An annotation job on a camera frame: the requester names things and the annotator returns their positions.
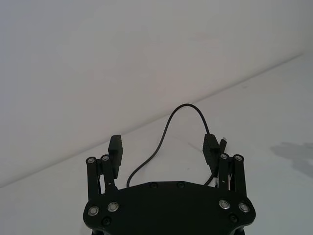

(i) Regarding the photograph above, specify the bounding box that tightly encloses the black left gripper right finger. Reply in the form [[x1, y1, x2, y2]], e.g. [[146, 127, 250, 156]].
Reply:
[[202, 134, 246, 194]]

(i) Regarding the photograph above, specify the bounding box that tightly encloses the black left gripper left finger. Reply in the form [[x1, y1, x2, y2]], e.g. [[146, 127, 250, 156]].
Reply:
[[86, 135, 124, 196]]

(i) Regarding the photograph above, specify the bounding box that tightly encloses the thin dark gripper cable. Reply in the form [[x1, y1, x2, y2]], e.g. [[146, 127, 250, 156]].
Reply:
[[126, 104, 228, 188]]

